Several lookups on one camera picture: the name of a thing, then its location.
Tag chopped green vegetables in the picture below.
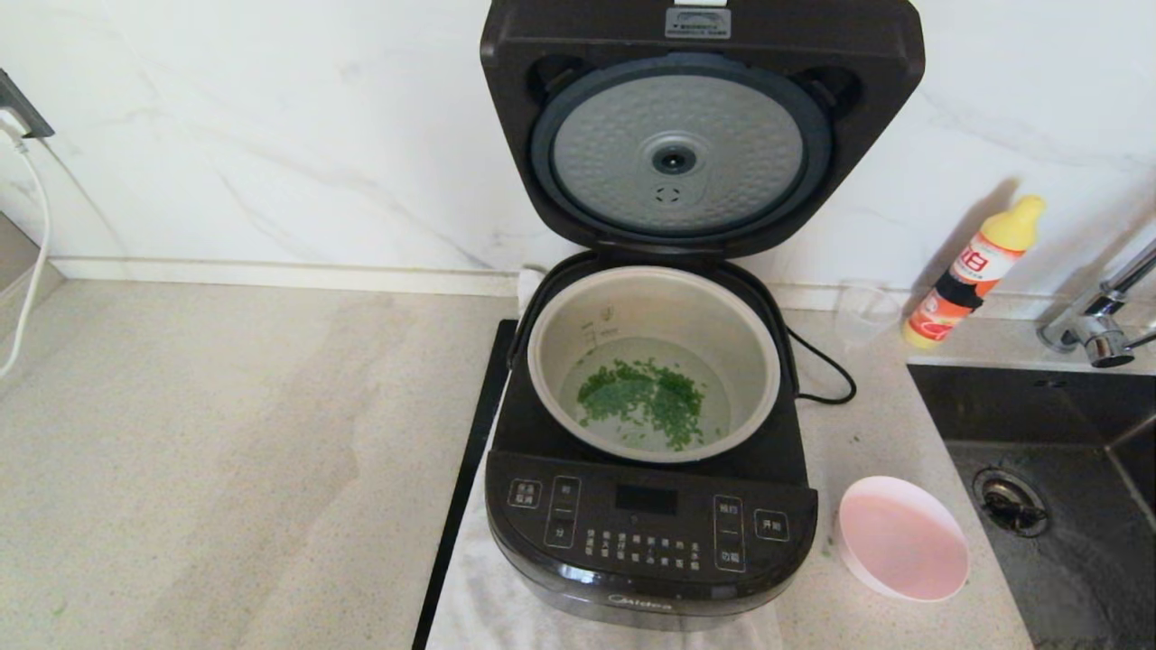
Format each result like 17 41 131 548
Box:
576 358 707 451

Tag black rice cooker lid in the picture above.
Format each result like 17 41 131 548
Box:
480 0 927 261

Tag white round bowl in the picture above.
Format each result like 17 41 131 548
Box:
836 476 972 603

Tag grey rice cooker inner pot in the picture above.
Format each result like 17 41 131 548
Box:
527 265 782 464

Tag black Midea rice cooker body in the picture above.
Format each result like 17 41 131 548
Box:
485 253 820 633

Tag black flat strip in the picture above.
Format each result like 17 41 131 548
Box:
412 319 519 650

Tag clear plastic measuring cup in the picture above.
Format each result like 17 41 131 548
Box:
834 280 904 348

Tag white cloth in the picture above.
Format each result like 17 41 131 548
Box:
426 266 787 650

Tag orange yellow detergent bottle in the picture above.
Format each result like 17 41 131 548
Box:
901 195 1049 351

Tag metal sink drain strainer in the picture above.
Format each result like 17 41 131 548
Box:
973 466 1050 539

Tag chrome faucet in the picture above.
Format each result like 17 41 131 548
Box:
1036 237 1156 369

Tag black power cable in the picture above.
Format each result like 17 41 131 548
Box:
786 327 857 405

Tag white power cable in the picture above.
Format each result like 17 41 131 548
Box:
0 108 51 380

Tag grey wall socket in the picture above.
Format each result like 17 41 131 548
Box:
0 69 55 141

